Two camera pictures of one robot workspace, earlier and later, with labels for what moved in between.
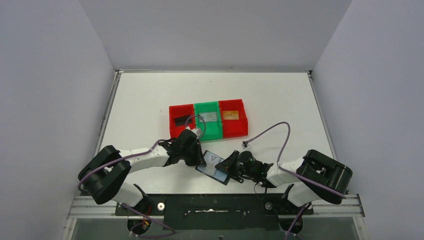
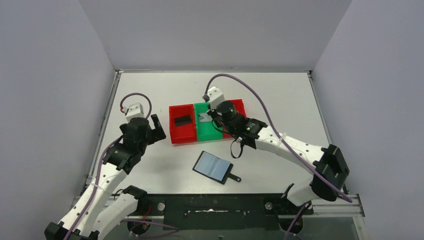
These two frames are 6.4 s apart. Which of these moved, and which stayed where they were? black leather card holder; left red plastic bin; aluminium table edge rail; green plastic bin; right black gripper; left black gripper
Moved: left black gripper; right black gripper
Stayed: aluminium table edge rail; black leather card holder; left red plastic bin; green plastic bin
